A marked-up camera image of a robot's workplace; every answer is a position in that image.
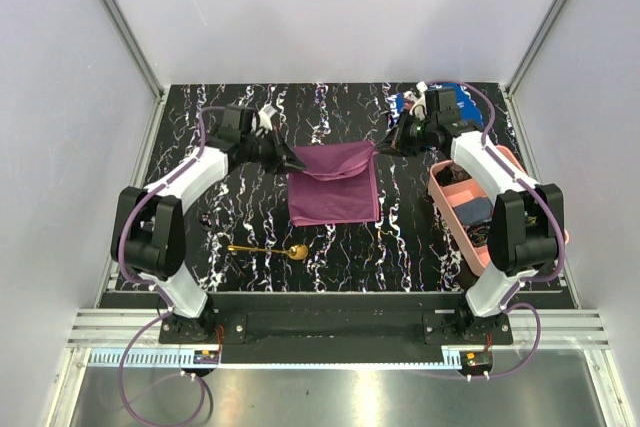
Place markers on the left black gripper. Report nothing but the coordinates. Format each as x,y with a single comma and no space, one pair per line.
283,159

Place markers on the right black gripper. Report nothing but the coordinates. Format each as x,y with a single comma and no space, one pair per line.
395,140

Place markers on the magenta cloth napkin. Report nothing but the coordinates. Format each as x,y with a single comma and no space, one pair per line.
338,186

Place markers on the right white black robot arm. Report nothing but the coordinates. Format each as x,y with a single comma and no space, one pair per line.
526,240

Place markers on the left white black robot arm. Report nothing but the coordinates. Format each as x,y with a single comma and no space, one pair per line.
149,237

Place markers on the dark brown object in tray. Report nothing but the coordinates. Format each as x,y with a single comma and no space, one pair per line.
451,174

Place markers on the blue printed cloth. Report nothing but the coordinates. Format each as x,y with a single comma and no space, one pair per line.
467,107

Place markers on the gold spoon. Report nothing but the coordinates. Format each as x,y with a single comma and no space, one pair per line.
296,252

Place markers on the pink compartment tray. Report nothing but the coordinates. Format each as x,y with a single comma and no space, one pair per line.
449,199

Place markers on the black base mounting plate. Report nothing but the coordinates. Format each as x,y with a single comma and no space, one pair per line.
326,351

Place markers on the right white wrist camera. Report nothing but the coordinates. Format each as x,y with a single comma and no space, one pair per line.
414,101

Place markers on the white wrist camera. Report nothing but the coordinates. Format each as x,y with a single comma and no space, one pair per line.
414,101
264,119

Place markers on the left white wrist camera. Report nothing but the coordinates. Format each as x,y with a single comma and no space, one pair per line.
264,119

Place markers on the left aluminium frame post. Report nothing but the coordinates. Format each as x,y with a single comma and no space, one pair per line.
133,47

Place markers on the aluminium frame post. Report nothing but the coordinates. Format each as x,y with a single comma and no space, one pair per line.
542,33
133,47

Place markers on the front aluminium rail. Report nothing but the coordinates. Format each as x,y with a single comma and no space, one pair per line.
556,329

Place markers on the right aluminium frame post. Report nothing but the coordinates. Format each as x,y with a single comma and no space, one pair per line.
542,33

